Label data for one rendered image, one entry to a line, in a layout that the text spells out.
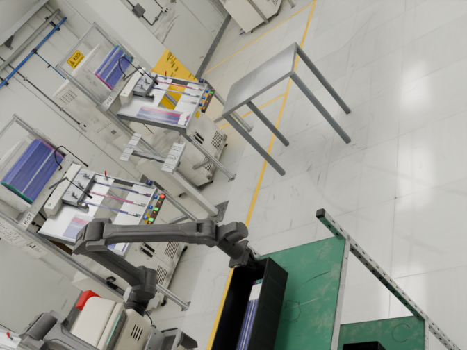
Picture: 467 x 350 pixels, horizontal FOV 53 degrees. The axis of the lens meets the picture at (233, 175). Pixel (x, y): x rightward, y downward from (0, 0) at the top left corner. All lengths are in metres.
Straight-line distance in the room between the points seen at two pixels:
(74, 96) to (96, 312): 3.26
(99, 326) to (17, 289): 3.62
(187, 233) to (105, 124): 3.45
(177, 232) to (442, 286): 1.56
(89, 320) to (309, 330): 0.79
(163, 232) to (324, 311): 0.59
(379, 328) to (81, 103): 3.57
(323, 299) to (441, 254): 1.25
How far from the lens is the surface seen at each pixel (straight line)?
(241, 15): 7.86
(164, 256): 4.33
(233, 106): 3.80
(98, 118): 4.93
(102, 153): 6.35
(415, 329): 2.20
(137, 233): 1.62
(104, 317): 1.87
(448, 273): 2.73
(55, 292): 5.60
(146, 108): 4.77
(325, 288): 1.69
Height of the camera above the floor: 2.10
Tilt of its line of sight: 26 degrees down
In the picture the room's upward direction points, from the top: 46 degrees counter-clockwise
